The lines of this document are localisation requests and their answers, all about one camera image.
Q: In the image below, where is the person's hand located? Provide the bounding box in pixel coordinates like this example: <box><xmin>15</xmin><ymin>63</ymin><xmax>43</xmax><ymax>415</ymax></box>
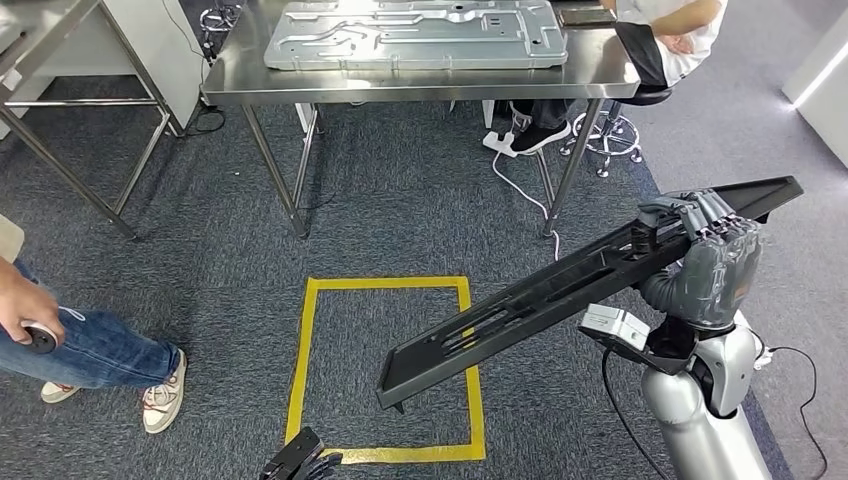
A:
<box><xmin>657</xmin><ymin>31</ymin><xmax>696</xmax><ymax>56</ymax></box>
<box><xmin>0</xmin><ymin>281</ymin><xmax>66</xmax><ymax>346</ymax></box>

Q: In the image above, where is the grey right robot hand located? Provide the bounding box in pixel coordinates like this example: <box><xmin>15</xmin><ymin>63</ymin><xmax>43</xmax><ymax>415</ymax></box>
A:
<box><xmin>632</xmin><ymin>189</ymin><xmax>763</xmax><ymax>331</ymax></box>

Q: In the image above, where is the long black plastic frame part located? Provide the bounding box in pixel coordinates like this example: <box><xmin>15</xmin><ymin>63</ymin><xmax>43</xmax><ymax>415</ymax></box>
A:
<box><xmin>376</xmin><ymin>175</ymin><xmax>805</xmax><ymax>415</ymax></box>

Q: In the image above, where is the stainless steel workbench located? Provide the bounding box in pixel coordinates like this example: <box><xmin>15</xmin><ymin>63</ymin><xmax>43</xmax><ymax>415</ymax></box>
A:
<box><xmin>200</xmin><ymin>0</ymin><xmax>643</xmax><ymax>241</ymax></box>

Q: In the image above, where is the person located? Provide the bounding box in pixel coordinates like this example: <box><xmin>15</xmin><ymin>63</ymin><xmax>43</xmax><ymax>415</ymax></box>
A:
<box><xmin>0</xmin><ymin>215</ymin><xmax>189</xmax><ymax>435</ymax></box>
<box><xmin>510</xmin><ymin>0</ymin><xmax>729</xmax><ymax>157</ymax></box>

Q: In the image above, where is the black stool with chrome base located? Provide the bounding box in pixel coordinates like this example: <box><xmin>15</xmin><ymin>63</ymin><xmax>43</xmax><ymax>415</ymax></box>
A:
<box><xmin>559</xmin><ymin>86</ymin><xmax>674</xmax><ymax>179</ymax></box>

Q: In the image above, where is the white cabinet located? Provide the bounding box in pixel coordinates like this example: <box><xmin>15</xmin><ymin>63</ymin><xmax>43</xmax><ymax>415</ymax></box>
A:
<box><xmin>781</xmin><ymin>0</ymin><xmax>848</xmax><ymax>168</ymax></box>
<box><xmin>39</xmin><ymin>0</ymin><xmax>207</xmax><ymax>111</ymax></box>

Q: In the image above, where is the white power strip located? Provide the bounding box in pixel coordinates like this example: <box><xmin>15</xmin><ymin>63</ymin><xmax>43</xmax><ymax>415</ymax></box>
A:
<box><xmin>482</xmin><ymin>130</ymin><xmax>525</xmax><ymax>158</ymax></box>

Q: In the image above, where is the stamped grey metal panel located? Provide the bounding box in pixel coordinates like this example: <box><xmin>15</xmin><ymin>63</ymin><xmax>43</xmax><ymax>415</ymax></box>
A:
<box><xmin>263</xmin><ymin>0</ymin><xmax>570</xmax><ymax>72</ymax></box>

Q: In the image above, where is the stainless steel table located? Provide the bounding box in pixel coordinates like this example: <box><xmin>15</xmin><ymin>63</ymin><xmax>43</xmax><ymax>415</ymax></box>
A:
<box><xmin>0</xmin><ymin>0</ymin><xmax>191</xmax><ymax>241</ymax></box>

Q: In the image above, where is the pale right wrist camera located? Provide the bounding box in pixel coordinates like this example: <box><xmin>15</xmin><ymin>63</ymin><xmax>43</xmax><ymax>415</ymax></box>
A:
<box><xmin>579</xmin><ymin>303</ymin><xmax>652</xmax><ymax>352</ymax></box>

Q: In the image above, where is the black floor cable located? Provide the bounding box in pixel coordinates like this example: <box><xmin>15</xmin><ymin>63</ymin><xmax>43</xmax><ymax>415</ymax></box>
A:
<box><xmin>761</xmin><ymin>345</ymin><xmax>829</xmax><ymax>480</ymax></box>

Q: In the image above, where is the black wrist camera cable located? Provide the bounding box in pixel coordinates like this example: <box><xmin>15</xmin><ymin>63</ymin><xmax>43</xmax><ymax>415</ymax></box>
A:
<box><xmin>600</xmin><ymin>349</ymin><xmax>664</xmax><ymax>480</ymax></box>

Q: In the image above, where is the white power cable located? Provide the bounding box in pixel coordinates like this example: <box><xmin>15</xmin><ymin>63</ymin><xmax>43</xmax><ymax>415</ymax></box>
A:
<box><xmin>491</xmin><ymin>150</ymin><xmax>563</xmax><ymax>261</ymax></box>

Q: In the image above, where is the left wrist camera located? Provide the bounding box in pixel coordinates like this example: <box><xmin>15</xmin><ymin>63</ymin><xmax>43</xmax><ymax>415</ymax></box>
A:
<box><xmin>259</xmin><ymin>427</ymin><xmax>326</xmax><ymax>480</ymax></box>

